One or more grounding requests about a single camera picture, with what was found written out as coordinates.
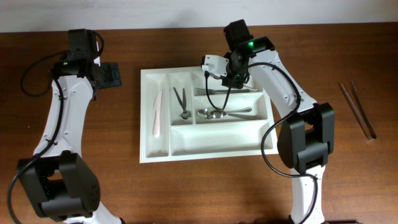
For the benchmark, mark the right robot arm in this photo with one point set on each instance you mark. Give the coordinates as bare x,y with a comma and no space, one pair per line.
306,136

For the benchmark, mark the steel tablespoon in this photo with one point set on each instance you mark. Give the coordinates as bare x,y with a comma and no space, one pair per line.
204,114
222,113

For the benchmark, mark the steel fork straight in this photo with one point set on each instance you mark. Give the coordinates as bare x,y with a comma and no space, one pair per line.
203,91

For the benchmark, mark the white cutlery tray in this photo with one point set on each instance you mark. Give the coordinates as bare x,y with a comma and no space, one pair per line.
195,137

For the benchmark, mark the white plastic knife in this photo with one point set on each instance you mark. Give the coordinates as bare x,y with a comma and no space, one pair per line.
157,108

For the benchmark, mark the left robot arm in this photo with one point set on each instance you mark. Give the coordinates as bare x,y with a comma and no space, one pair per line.
57,181

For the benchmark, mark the small teaspoon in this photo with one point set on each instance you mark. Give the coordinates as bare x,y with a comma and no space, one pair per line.
186,114
178,97

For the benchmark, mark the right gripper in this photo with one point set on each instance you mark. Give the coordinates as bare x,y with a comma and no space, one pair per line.
236,81

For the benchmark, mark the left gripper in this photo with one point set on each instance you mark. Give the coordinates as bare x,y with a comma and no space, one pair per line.
111,74

